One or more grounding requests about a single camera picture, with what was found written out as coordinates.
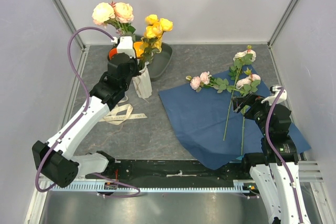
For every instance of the pale pink flower stem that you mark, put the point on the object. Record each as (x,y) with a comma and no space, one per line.
(246,86)

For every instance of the right aluminium frame post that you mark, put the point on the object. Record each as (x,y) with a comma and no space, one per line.
(281,24)

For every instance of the pink flower stem one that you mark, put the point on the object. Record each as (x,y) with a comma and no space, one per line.
(117,14)

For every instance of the aluminium frame post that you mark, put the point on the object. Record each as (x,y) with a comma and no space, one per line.
(64,15)
(281,24)

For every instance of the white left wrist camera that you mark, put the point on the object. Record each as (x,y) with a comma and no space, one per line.
(124,44)

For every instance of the white pink flower stem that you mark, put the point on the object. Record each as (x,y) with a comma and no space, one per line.
(240,59)

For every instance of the white slotted cable duct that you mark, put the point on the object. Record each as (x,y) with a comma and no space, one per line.
(103,186)

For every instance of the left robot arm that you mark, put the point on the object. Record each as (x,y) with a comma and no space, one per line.
(55,158)

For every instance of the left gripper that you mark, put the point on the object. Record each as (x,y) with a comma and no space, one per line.
(134,62)

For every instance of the yellow flower bunch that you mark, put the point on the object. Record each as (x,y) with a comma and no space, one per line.
(152,38)

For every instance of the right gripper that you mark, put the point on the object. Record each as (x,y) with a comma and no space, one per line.
(253,100)

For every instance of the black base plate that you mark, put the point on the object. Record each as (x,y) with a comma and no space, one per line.
(173,173)

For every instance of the orange bowl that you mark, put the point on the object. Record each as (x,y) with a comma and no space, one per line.
(139,50)

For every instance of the blue wrapping paper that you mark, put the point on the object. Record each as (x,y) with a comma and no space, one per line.
(206,126)

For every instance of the white ribbed vase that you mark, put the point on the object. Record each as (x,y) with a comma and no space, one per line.
(142,84)

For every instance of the orange cup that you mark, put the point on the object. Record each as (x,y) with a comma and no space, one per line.
(111,53)

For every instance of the pink flower stem two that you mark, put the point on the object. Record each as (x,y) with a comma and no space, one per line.
(206,80)

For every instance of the left aluminium frame post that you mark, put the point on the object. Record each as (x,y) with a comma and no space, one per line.
(64,15)

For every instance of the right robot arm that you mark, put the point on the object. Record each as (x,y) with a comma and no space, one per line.
(275,170)

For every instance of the dark grey tray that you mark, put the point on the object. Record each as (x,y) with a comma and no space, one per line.
(159,63)

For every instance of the cream printed ribbon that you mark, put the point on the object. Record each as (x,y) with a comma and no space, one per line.
(122,112)

